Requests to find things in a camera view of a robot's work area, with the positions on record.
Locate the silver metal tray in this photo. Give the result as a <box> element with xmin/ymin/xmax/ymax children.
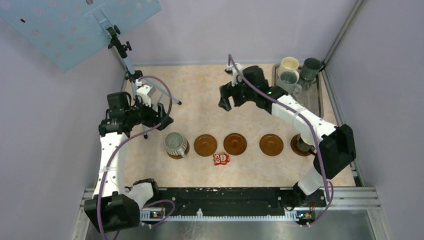
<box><xmin>271</xmin><ymin>63</ymin><xmax>324</xmax><ymax>118</ymax></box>

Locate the brown wooden coaster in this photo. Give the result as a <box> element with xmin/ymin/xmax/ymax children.
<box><xmin>167</xmin><ymin>145</ymin><xmax>190</xmax><ymax>160</ymax></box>
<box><xmin>259</xmin><ymin>133</ymin><xmax>284</xmax><ymax>157</ymax></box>
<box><xmin>290</xmin><ymin>134</ymin><xmax>311</xmax><ymax>157</ymax></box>
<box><xmin>193</xmin><ymin>134</ymin><xmax>218</xmax><ymax>157</ymax></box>
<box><xmin>223</xmin><ymin>133</ymin><xmax>247</xmax><ymax>156</ymax></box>

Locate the dark green mug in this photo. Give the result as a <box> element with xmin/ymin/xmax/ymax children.
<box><xmin>299</xmin><ymin>57</ymin><xmax>323</xmax><ymax>81</ymax></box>

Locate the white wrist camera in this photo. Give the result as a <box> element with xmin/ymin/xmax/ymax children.
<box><xmin>136</xmin><ymin>84</ymin><xmax>156</xmax><ymax>107</ymax></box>
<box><xmin>224</xmin><ymin>62</ymin><xmax>244</xmax><ymax>87</ymax></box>

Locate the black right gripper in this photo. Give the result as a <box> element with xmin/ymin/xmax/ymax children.
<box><xmin>219</xmin><ymin>74</ymin><xmax>257</xmax><ymax>111</ymax></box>

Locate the grey blue mug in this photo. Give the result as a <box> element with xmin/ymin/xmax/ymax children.
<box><xmin>275</xmin><ymin>71</ymin><xmax>303</xmax><ymax>96</ymax></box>

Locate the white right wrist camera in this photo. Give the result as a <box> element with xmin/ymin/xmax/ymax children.
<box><xmin>224</xmin><ymin>62</ymin><xmax>244</xmax><ymax>87</ymax></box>

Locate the blue perforated panel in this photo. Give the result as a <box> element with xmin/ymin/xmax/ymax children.
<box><xmin>0</xmin><ymin>0</ymin><xmax>162</xmax><ymax>72</ymax></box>

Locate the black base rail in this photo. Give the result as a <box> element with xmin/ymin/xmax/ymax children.
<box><xmin>129</xmin><ymin>187</ymin><xmax>327</xmax><ymax>209</ymax></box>

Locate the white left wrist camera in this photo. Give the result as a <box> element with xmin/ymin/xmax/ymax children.
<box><xmin>136</xmin><ymin>84</ymin><xmax>156</xmax><ymax>107</ymax></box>

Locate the grey ribbed mug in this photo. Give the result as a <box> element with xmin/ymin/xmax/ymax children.
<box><xmin>164</xmin><ymin>132</ymin><xmax>189</xmax><ymax>158</ymax></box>

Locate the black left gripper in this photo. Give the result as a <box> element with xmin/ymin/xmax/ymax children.
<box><xmin>125</xmin><ymin>94</ymin><xmax>173</xmax><ymax>130</ymax></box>

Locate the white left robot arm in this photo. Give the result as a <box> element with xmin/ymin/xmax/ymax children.
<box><xmin>84</xmin><ymin>92</ymin><xmax>173</xmax><ymax>236</ymax></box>

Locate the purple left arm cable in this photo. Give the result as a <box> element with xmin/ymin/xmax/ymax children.
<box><xmin>96</xmin><ymin>75</ymin><xmax>176</xmax><ymax>240</ymax></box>

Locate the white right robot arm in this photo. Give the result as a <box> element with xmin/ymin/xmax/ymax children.
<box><xmin>218</xmin><ymin>63</ymin><xmax>357</xmax><ymax>206</ymax></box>

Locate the red owl toy block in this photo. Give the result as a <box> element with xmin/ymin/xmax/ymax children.
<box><xmin>213</xmin><ymin>152</ymin><xmax>230</xmax><ymax>166</ymax></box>

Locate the black mug white inside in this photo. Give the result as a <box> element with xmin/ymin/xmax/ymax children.
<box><xmin>295</xmin><ymin>134</ymin><xmax>316</xmax><ymax>156</ymax></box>

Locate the cream mug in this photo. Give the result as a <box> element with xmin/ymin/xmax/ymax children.
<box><xmin>277</xmin><ymin>56</ymin><xmax>299</xmax><ymax>77</ymax></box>

